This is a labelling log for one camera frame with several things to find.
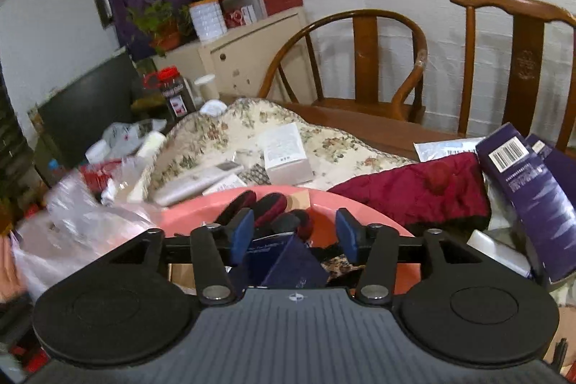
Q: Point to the crumpled clear plastic bag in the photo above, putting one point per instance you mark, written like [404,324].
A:
[85,222]

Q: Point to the white plastic box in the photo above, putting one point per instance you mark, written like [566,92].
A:
[499,253]

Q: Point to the white tin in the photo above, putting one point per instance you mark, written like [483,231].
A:
[207,19]

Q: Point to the dark screen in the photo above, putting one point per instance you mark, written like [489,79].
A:
[85,105]

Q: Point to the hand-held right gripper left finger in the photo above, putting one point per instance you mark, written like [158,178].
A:
[242,238]

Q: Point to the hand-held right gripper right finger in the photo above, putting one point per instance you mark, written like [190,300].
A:
[347,235]

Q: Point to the straight-back wooden chair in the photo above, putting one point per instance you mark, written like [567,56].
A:
[526,64]

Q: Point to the potted plant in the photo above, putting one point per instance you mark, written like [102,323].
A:
[157,24]

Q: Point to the round-back wooden chair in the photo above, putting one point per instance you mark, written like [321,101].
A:
[364,51]

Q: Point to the white red gift box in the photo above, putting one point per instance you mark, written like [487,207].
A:
[245,8]

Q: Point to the white printed box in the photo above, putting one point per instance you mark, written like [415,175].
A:
[285,154]

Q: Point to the black red oval sponge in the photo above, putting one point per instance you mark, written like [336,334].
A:
[270,206]
[234,206]
[294,224]

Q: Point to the orange plastic basin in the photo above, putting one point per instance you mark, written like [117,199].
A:
[198,208]

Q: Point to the wooden desktop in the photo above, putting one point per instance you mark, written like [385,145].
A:
[360,127]

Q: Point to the white plastic bag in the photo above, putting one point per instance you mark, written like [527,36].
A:
[121,136]

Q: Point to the purple box with barcode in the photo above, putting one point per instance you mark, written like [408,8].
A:
[531,204]

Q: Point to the white bottle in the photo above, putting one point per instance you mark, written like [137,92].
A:
[150,145]

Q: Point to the dark jar red lid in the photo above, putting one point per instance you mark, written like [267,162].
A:
[177,94]

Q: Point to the white cup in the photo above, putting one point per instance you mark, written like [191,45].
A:
[207,87]

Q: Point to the plain purple box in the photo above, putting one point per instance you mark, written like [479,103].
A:
[553,152]

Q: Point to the white silver pouch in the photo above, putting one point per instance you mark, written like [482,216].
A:
[193,184]

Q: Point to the white plastic package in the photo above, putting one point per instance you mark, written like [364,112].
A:
[445,148]

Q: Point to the maroon cloth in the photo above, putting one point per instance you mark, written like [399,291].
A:
[405,190]

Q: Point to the cream cabinet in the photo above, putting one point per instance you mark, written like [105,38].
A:
[252,60]

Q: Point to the dark box gold emblem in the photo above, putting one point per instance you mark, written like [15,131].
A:
[294,265]

